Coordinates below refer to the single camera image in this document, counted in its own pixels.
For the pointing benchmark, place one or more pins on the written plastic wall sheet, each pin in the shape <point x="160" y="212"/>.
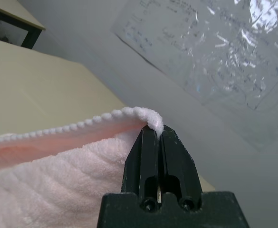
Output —
<point x="219" y="54"/>

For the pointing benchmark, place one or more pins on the wooden side table black frame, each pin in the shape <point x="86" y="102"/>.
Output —
<point x="15" y="16"/>

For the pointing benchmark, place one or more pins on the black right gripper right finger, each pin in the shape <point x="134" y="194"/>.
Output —
<point x="176" y="164"/>

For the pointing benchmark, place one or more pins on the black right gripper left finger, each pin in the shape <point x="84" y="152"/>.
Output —
<point x="143" y="164"/>

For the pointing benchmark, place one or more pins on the pink towel with print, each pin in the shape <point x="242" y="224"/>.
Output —
<point x="58" y="180"/>

